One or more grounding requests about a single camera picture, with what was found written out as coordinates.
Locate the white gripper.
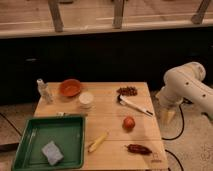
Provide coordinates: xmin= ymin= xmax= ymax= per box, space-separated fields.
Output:
xmin=156 ymin=87 xmax=183 ymax=124

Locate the red apple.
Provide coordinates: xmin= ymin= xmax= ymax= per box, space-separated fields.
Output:
xmin=122 ymin=116 xmax=135 ymax=131

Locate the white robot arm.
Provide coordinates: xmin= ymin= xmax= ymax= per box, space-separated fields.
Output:
xmin=156 ymin=62 xmax=213 ymax=124

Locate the white paper cup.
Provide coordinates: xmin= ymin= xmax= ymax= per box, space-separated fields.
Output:
xmin=78 ymin=92 xmax=94 ymax=108

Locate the dark red dried chili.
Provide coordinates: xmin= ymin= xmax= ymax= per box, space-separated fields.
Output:
xmin=126 ymin=144 xmax=152 ymax=155

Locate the yellow corn cob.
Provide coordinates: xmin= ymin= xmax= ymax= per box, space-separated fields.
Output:
xmin=88 ymin=133 xmax=108 ymax=153

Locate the green plastic tray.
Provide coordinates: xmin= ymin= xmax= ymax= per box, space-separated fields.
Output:
xmin=11 ymin=115 xmax=85 ymax=171

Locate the orange bowl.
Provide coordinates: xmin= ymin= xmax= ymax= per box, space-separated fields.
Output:
xmin=59 ymin=79 xmax=82 ymax=97

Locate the blue grey sponge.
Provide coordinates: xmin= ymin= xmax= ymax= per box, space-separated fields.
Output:
xmin=42 ymin=141 xmax=63 ymax=166

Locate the small white bottle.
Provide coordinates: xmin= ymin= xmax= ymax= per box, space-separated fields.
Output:
xmin=37 ymin=79 xmax=53 ymax=104

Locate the black cable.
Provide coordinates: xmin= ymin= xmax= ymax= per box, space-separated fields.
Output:
xmin=161 ymin=103 xmax=186 ymax=141

